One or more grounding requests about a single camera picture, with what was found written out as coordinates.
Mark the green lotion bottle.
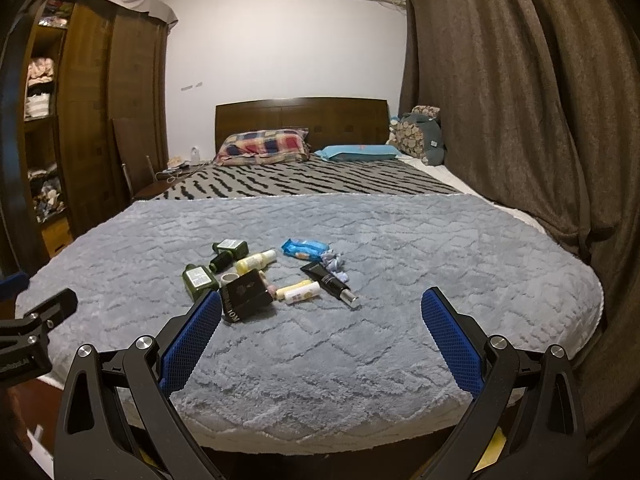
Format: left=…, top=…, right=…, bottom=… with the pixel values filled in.
left=181, top=263, right=219, bottom=302
left=212, top=238, right=248, bottom=260

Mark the black box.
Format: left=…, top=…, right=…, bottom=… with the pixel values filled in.
left=220, top=270, right=273, bottom=323

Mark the yellow bottle white cap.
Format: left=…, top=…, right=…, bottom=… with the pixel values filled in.
left=234, top=249, right=277, bottom=275

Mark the cream small tube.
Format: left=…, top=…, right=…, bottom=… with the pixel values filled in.
left=277, top=280, right=320, bottom=304

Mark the tape roll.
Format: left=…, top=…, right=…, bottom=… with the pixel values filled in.
left=220, top=272, right=239, bottom=285

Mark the dark green round bottle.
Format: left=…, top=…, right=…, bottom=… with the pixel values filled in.
left=208, top=250, right=234, bottom=274

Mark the bedside table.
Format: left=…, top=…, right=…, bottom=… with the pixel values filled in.
left=127, top=162, right=209, bottom=203

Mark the clear plastic bottle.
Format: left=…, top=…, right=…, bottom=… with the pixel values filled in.
left=190, top=146, right=201, bottom=165

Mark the grey fluffy blanket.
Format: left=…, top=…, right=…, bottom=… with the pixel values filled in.
left=16, top=194, right=604, bottom=454

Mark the blue white crumpled wrapper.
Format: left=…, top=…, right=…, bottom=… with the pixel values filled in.
left=321, top=250, right=349, bottom=283

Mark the wooden wardrobe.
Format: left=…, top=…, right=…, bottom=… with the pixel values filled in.
left=1, top=0, right=170, bottom=275

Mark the blue snack wrapper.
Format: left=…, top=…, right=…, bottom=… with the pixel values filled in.
left=281, top=238, right=330, bottom=261

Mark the zebra striped bed cover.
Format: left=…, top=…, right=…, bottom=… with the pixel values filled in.
left=160, top=155, right=458, bottom=200

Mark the plaid pillow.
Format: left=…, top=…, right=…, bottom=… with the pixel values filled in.
left=214, top=129, right=310, bottom=166

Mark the patterned cushion pile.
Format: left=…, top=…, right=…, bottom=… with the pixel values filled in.
left=387, top=105, right=446, bottom=166

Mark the blue pillow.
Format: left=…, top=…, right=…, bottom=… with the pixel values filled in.
left=314, top=144, right=400, bottom=162

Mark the wooden headboard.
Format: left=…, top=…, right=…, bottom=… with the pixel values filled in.
left=215, top=98, right=390, bottom=151

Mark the brown curtain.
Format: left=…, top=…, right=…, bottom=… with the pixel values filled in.
left=400, top=0, right=639, bottom=431

